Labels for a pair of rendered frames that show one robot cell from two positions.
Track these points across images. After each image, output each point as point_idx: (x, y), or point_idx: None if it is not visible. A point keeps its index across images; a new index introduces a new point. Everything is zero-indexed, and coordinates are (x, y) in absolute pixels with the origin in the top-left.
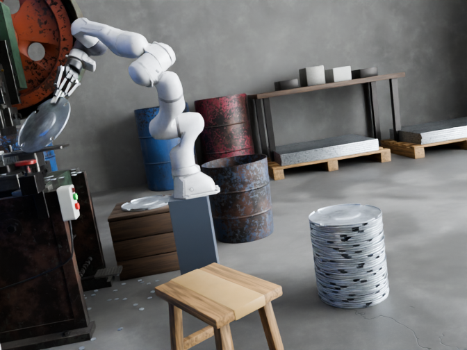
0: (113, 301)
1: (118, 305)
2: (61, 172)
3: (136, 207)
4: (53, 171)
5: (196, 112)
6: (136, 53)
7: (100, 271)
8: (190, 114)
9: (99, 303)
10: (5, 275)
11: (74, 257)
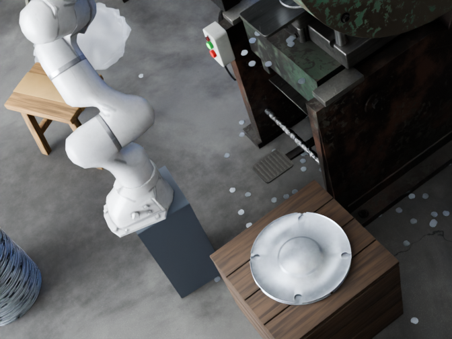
0: (285, 191)
1: (269, 186)
2: (307, 65)
3: (294, 224)
4: (350, 73)
5: (69, 138)
6: None
7: (284, 161)
8: (77, 128)
9: (301, 181)
10: None
11: (243, 89)
